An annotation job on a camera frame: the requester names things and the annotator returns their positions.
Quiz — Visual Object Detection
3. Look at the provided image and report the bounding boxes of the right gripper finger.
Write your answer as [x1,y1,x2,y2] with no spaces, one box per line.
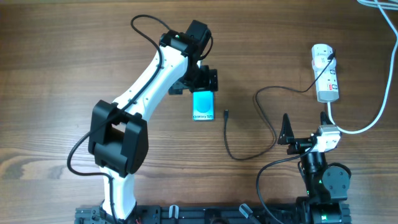
[277,113,295,145]
[320,111,333,125]

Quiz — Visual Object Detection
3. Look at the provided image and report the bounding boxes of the smartphone with teal screen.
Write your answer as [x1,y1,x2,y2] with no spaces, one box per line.
[192,91,215,121]

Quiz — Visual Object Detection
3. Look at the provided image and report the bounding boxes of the black charger cable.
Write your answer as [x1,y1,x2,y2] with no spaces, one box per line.
[223,49,336,161]

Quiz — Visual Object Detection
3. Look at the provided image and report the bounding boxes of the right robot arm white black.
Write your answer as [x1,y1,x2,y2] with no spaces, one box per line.
[277,112,352,224]

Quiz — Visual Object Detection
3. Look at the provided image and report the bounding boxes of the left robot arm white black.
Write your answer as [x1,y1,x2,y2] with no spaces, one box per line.
[88,20,218,223]

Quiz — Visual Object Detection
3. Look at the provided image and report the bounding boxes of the white charger adapter plug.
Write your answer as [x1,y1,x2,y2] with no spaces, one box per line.
[312,54,336,72]

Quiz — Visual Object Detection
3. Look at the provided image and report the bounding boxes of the white power strip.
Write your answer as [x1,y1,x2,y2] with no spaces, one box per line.
[312,44,339,103]

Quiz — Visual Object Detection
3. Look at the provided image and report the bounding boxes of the white power strip cord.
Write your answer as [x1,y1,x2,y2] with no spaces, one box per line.
[326,0,398,135]

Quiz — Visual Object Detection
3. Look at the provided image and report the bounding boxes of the white cables at corner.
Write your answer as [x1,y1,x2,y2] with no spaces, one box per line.
[356,0,398,11]

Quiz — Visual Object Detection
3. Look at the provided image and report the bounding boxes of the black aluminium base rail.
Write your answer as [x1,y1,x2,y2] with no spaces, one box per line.
[74,203,352,224]

